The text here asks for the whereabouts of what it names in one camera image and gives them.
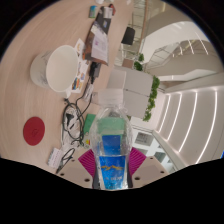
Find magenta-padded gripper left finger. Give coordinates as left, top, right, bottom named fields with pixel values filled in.
left=55, top=148, right=99, bottom=190

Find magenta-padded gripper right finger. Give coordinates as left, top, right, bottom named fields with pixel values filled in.
left=127, top=147, right=170, bottom=189

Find clear water bottle blue label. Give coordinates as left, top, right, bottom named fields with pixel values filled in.
left=89, top=88, right=135, bottom=191

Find white printed card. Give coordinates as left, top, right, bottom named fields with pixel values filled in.
left=46, top=147, right=64, bottom=168

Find flat round red coaster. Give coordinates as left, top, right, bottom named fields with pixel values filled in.
left=22, top=116, right=46, bottom=147

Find ceiling light strips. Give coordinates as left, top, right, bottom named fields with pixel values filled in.
left=154, top=91, right=219, bottom=164

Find green plants on cabinet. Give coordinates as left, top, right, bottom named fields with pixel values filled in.
left=143, top=74, right=161, bottom=123

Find white cabinet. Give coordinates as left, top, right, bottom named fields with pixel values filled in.
left=113, top=64, right=155, bottom=119

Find white patterned cup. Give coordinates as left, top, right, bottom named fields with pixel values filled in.
left=29, top=44, right=80, bottom=94

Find black power adapter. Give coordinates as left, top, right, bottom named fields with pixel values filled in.
left=89, top=61, right=102, bottom=79

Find colourful sticker sheet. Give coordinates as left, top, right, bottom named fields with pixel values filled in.
left=70, top=38, right=91, bottom=94

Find potted green plants by railing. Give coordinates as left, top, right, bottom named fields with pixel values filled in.
left=133, top=53, right=145, bottom=72

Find small green blue marker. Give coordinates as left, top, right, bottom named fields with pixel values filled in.
left=88, top=5, right=98, bottom=19

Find black cable bundle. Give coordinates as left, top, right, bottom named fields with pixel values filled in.
left=55, top=78, right=98, bottom=174

